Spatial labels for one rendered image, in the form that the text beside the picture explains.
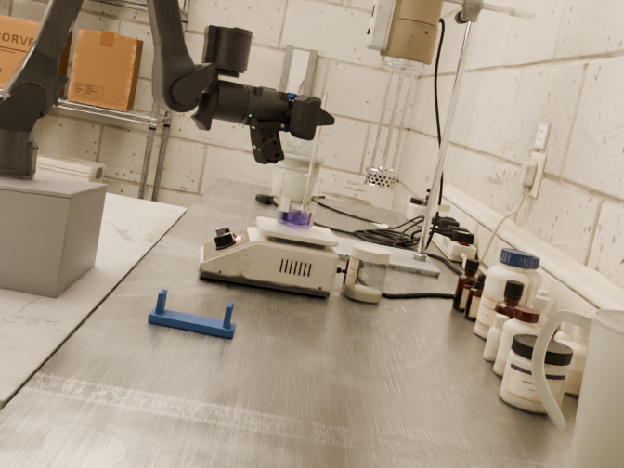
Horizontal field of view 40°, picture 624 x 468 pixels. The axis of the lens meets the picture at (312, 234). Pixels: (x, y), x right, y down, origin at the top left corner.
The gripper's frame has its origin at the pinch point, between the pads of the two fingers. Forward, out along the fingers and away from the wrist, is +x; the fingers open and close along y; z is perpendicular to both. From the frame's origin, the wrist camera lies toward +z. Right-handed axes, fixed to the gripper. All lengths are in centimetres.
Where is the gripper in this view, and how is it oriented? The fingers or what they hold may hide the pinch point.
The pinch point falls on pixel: (313, 117)
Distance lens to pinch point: 132.6
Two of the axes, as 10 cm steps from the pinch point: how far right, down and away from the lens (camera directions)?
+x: 8.7, 1.0, 4.8
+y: 4.5, 2.3, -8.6
